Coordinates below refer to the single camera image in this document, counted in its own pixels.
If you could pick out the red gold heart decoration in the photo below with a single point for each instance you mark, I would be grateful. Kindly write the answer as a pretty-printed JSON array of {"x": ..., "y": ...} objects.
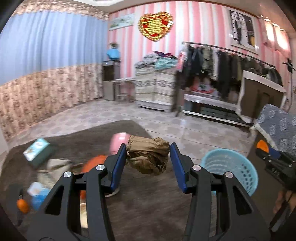
[{"x": 155, "y": 26}]

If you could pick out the grey patterned covered furniture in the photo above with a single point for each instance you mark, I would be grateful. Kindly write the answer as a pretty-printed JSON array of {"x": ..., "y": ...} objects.
[{"x": 278, "y": 128}]

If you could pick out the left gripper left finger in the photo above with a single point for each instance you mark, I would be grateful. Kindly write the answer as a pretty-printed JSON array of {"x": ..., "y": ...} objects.
[{"x": 58, "y": 217}]

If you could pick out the light blue plastic basket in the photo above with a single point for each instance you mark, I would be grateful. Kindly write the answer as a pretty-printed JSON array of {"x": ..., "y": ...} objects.
[{"x": 219, "y": 161}]

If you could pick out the clothes rack with clothes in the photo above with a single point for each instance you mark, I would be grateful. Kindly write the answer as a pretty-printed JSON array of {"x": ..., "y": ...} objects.
[{"x": 206, "y": 69}]

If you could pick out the teal cardboard box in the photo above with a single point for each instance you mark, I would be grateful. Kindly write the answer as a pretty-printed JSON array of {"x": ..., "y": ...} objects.
[{"x": 39, "y": 152}]

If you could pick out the water dispenser with bottle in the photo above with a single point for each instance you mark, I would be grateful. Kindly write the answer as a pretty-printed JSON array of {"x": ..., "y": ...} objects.
[{"x": 110, "y": 71}]

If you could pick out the orange round object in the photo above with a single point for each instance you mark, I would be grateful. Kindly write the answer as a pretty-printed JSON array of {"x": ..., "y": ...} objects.
[{"x": 100, "y": 159}]

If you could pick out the pile of folded clothes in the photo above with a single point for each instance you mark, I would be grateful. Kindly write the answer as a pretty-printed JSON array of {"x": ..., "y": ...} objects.
[{"x": 157, "y": 60}]

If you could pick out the blue floral curtain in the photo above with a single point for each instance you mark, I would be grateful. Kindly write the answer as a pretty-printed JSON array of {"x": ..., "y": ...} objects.
[{"x": 51, "y": 58}]

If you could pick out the small pink stool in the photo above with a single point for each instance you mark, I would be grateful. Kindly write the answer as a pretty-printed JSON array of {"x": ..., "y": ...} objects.
[{"x": 123, "y": 89}]

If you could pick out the patterned covered cabinet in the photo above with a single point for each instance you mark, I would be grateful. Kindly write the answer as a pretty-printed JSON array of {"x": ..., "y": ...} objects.
[{"x": 155, "y": 89}]

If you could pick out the dark brown shaggy rug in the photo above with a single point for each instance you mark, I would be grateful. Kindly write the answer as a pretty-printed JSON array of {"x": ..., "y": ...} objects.
[{"x": 146, "y": 207}]

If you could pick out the low lace covered bench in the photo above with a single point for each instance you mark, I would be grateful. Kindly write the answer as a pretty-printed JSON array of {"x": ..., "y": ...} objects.
[{"x": 204, "y": 106}]

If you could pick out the operator right hand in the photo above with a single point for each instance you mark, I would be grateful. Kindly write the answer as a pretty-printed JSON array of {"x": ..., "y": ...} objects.
[{"x": 283, "y": 196}]

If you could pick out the landscape wall picture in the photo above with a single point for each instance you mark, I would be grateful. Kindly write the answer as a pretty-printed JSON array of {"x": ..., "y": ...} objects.
[{"x": 122, "y": 22}]

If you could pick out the brown board white frame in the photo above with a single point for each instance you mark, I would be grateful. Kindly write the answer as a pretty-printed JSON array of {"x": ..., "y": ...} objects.
[{"x": 255, "y": 92}]

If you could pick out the framed wall poster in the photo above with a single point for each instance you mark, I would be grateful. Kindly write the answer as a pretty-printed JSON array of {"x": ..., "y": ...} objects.
[{"x": 242, "y": 31}]

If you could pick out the beige cloth bag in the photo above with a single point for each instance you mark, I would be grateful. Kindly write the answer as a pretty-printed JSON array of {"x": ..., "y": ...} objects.
[{"x": 54, "y": 170}]

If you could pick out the pink piggy bank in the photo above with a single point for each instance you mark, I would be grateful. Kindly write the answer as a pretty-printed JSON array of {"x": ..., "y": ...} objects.
[{"x": 116, "y": 141}]

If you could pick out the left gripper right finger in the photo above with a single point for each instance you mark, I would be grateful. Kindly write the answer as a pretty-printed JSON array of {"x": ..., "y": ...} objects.
[{"x": 220, "y": 207}]

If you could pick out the blue white picture book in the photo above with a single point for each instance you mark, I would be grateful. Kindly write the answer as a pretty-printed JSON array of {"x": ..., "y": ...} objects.
[{"x": 38, "y": 193}]

